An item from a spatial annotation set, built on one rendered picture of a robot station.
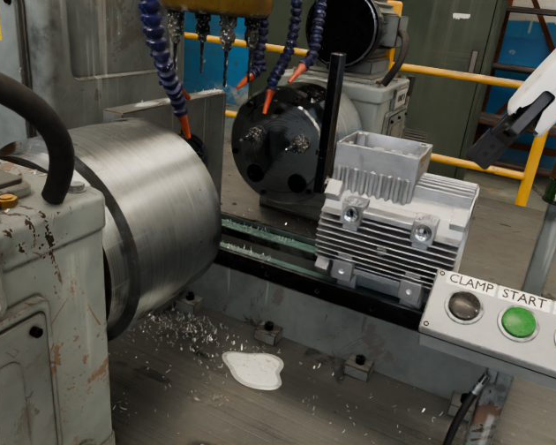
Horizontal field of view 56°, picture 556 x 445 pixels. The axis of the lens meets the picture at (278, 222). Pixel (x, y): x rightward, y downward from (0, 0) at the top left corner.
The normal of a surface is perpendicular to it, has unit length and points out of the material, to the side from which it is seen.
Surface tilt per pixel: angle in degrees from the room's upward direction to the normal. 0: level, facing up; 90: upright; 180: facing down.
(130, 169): 36
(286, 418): 0
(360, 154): 90
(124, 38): 90
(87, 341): 89
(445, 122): 90
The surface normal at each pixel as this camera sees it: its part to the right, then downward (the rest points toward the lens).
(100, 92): 0.89, 0.26
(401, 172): -0.44, 0.32
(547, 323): -0.20, -0.53
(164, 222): 0.87, -0.08
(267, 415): 0.10, -0.91
